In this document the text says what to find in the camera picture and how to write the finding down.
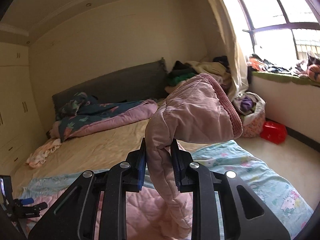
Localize pink quilted coat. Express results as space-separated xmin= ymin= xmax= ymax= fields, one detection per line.
xmin=145 ymin=73 xmax=242 ymax=237

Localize floral bag of clothes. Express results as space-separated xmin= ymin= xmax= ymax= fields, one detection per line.
xmin=232 ymin=92 xmax=266 ymax=138

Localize pile of mixed clothes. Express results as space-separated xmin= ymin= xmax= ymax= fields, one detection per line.
xmin=165 ymin=56 xmax=232 ymax=94

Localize clothes on window sill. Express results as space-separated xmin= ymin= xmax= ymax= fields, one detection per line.
xmin=247 ymin=51 xmax=319 ymax=82

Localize small pink white garment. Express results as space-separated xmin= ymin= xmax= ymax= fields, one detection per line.
xmin=25 ymin=139 xmax=62 ymax=169

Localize light blue cartoon sheet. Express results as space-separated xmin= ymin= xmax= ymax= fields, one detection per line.
xmin=21 ymin=140 xmax=313 ymax=239

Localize cream built-in wardrobe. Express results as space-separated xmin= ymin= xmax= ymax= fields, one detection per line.
xmin=1 ymin=42 xmax=47 ymax=175

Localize dark floral purple duvet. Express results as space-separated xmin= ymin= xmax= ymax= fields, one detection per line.
xmin=48 ymin=92 xmax=158 ymax=142

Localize dark grey headboard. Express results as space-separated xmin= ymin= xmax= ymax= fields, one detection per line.
xmin=52 ymin=58 xmax=168 ymax=112

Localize red plastic box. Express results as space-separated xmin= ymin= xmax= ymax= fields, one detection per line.
xmin=260 ymin=121 xmax=287 ymax=145

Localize green window sill cushion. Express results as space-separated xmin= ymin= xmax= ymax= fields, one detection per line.
xmin=252 ymin=72 xmax=319 ymax=87

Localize cream curtain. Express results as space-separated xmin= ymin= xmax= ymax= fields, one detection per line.
xmin=207 ymin=0 xmax=249 ymax=100

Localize window with dark frame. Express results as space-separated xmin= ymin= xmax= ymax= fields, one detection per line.
xmin=223 ymin=0 xmax=319 ymax=65

